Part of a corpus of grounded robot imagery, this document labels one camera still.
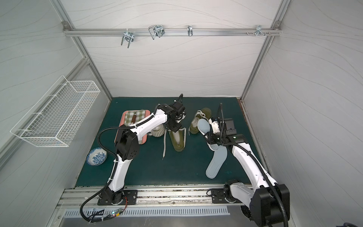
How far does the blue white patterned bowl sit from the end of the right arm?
657 millimetres

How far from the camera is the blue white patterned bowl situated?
856 mm

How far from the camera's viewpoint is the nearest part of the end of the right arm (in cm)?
58
